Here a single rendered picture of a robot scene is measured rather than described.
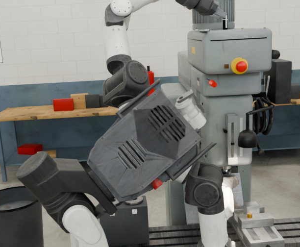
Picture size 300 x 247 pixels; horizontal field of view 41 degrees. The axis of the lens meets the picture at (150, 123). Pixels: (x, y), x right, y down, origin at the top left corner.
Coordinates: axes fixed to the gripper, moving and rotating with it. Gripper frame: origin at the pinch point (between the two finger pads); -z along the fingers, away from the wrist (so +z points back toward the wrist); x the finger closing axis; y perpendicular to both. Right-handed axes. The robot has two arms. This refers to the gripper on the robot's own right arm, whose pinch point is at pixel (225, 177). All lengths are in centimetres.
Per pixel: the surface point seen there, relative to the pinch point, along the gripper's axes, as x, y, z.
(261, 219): -16.1, 17.7, 2.6
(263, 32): -16, -64, 18
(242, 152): -8.0, -14.3, 6.8
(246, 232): -10.3, 21.6, 8.8
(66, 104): 255, 24, -289
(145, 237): 34.2, 25.6, 17.0
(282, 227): -24.9, 28.4, -13.0
